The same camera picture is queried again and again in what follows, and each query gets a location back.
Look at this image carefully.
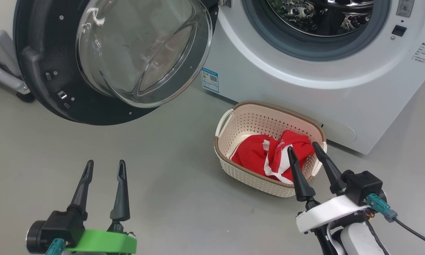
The grey rubber door gasket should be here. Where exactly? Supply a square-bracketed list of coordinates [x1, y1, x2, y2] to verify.
[242, 0, 392, 61]

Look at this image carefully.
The steel perforated washer drum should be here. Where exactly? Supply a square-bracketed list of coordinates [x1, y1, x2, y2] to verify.
[267, 0, 374, 36]

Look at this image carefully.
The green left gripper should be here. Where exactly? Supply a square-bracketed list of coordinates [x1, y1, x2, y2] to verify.
[66, 160, 137, 255]

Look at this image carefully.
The red garment with white trim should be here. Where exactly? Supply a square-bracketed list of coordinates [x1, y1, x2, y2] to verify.
[263, 130, 316, 185]

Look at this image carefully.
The teal plug black right cable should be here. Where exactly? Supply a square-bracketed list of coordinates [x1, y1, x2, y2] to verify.
[365, 193, 425, 249]

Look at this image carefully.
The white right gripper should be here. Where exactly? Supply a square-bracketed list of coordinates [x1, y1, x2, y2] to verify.
[287, 142, 371, 234]

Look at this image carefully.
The black cylindrical left gripper motor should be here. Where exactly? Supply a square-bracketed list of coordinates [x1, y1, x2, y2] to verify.
[26, 220, 46, 254]

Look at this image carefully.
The cream perforated laundry basket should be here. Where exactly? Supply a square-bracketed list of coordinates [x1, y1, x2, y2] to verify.
[214, 101, 327, 198]

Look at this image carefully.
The grey warning sticker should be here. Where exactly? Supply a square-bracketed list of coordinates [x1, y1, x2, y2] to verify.
[396, 0, 415, 18]

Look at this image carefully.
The grey wheeled stand leg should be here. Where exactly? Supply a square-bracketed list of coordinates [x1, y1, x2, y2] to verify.
[0, 18, 36, 103]

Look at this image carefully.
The plain red garment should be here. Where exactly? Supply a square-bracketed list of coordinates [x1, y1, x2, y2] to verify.
[230, 134, 270, 176]

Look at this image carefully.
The round grey glass washer door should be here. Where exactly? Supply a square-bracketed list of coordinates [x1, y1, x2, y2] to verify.
[13, 0, 220, 126]

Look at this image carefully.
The white front-load washing machine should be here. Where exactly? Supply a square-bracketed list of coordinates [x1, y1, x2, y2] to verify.
[201, 0, 425, 155]

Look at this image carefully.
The blue white energy label sticker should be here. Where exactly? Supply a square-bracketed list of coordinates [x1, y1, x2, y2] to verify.
[201, 67, 220, 94]

